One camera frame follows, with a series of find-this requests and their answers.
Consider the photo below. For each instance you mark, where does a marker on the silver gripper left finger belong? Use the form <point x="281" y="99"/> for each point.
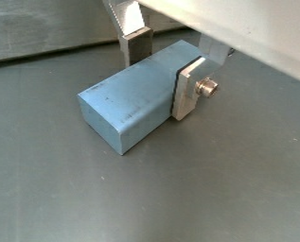
<point x="134" y="34"/>

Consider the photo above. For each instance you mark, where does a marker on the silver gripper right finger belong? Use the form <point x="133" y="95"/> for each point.
<point x="193" y="78"/>

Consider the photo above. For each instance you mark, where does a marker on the light blue rectangular block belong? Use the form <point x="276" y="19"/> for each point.
<point x="129" y="104"/>

